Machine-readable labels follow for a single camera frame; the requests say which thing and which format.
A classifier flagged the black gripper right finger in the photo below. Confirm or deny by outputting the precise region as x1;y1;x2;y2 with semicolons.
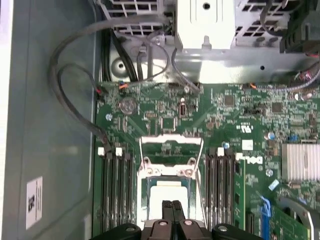
172;199;258;240

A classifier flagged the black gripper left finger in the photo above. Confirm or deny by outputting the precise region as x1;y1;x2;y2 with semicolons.
89;199;175;240

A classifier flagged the silver wire locking lever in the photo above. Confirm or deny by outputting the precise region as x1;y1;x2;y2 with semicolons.
195;171;209;226

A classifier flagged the silver CPU plate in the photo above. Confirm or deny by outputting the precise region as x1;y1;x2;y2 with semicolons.
146;177;193;222

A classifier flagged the metal socket cover frame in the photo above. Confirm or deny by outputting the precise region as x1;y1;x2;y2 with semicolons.
138;133;204;176

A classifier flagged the CPU socket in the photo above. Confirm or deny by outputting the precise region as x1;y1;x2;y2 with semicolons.
136;167;208;226

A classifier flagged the blue expansion slot latch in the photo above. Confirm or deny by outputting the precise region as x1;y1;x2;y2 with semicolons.
257;192;273;226

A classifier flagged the installed green RAM stick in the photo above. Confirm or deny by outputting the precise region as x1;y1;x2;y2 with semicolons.
233;159;248;231

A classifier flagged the graphics card with fan shroud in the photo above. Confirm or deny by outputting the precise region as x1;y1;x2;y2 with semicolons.
271;196;320;240

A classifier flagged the green motherboard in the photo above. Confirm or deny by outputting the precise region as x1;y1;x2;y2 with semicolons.
92;81;320;240

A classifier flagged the silver coin battery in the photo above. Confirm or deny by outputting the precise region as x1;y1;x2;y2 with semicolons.
118;96;138;116

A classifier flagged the white label sticker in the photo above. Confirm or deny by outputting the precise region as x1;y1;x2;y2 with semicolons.
25;175;44;230

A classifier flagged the silver chipset heatsink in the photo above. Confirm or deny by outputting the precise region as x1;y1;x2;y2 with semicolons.
281;142;320;185

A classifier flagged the open black PC case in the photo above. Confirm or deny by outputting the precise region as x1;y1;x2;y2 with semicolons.
0;0;320;240

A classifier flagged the metal drive cage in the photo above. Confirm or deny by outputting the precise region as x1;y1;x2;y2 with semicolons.
99;0;320;85

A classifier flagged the thin red black wire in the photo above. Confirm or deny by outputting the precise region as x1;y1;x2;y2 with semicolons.
56;63;109;96

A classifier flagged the thick black sleeved cable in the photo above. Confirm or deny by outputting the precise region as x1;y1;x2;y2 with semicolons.
48;13;173;154

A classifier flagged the multicolour twisted wire bundle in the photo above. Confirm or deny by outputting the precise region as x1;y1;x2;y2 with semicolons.
287;62;320;89

